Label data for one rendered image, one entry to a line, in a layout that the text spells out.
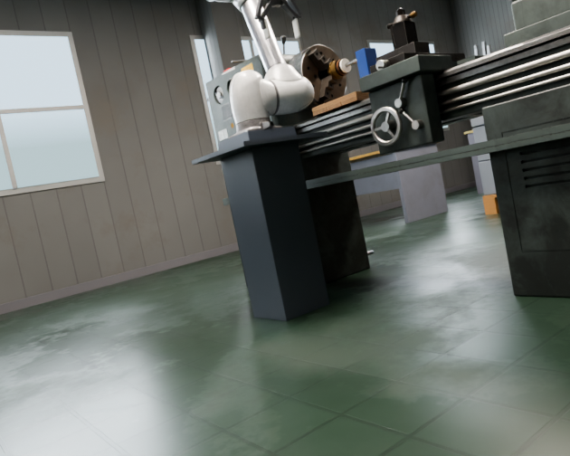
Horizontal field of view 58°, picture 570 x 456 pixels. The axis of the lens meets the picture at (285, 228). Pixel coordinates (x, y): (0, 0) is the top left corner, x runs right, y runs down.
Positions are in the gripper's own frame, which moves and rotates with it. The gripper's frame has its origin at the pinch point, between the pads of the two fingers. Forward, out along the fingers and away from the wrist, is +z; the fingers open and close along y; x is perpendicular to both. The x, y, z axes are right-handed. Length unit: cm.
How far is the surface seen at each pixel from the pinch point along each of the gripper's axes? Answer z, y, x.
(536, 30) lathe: 22, -60, 62
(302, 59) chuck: -5, -42, -49
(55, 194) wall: 20, 48, -338
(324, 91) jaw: 13, -49, -46
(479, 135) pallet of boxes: 44, -255, -122
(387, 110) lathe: 35, -33, 13
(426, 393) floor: 111, 32, 78
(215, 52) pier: -102, -139, -340
